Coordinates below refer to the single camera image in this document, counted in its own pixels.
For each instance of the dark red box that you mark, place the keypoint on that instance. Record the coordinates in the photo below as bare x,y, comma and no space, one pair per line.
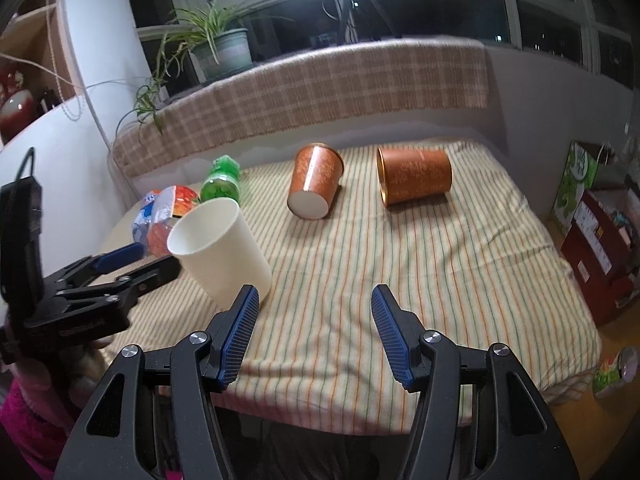
590,250

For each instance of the checked cloth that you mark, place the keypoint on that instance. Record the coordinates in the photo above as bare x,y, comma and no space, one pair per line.
325,90

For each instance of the striped bed sheet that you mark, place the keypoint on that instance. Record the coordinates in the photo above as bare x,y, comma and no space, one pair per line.
400,260

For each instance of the small orange patterned cup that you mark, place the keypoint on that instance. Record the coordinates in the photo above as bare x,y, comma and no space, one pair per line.
317,175

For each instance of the red vase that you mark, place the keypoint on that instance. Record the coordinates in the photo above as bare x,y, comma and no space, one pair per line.
17,110

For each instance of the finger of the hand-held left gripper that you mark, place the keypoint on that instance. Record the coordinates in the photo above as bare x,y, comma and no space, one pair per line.
117,256
150,275

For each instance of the colourful can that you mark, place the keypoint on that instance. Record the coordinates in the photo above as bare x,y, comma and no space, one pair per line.
612,372

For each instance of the green plastic bottle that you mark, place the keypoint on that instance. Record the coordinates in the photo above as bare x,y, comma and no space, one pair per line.
220,185

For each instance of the large orange patterned cup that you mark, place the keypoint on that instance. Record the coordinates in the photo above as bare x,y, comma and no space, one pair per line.
420,175

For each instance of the green gift box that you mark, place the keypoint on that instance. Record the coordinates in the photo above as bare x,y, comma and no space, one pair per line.
575,185

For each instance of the black tripod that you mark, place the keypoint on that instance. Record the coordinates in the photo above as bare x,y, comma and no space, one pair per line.
350,10

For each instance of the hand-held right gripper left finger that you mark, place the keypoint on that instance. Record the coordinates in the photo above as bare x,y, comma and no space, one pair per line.
235,345

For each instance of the wooden shelf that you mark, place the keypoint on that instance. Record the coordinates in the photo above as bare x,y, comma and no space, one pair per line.
50,35

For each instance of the white window frame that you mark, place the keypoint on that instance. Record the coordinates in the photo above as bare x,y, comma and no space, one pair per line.
510,10

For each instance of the orange white snack packet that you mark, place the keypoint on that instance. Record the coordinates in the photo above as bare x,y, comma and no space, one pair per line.
165,210

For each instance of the potted spider plant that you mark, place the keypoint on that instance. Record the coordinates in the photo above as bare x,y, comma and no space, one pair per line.
225,50

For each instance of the white cup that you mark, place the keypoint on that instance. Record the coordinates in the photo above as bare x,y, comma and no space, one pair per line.
225,250

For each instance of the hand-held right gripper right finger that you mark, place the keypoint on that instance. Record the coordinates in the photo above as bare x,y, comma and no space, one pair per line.
395,345

